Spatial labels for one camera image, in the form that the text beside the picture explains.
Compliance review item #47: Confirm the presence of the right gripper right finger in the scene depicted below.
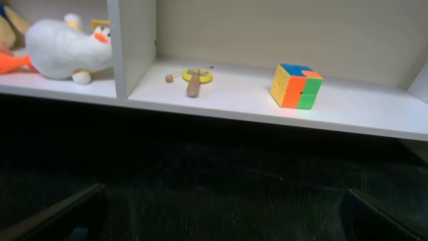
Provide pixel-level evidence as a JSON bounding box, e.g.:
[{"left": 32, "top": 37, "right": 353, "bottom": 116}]
[{"left": 340, "top": 187, "right": 428, "bottom": 241}]

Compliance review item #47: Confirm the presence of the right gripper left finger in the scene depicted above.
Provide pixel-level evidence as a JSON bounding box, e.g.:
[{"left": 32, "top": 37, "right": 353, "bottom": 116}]
[{"left": 0, "top": 183, "right": 108, "bottom": 241}]

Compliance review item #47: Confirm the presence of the many-coloured puzzle cube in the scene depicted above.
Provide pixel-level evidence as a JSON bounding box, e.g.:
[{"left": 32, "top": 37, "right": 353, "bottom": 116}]
[{"left": 270, "top": 63, "right": 324, "bottom": 110}]

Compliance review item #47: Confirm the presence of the yellow rattle drum toy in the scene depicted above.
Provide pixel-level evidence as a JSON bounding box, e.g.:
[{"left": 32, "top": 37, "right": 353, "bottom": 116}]
[{"left": 165, "top": 68, "right": 213, "bottom": 98}]

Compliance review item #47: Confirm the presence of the white plush duck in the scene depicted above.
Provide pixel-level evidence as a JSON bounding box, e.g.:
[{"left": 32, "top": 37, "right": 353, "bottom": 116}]
[{"left": 0, "top": 13, "right": 114, "bottom": 86}]

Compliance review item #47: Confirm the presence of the white shelf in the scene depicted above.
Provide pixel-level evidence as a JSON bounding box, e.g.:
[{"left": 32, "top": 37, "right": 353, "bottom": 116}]
[{"left": 0, "top": 0, "right": 428, "bottom": 142}]

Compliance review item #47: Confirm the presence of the yellow plush duck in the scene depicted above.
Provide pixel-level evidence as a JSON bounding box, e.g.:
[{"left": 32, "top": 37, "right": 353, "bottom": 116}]
[{"left": 0, "top": 3, "right": 31, "bottom": 51}]

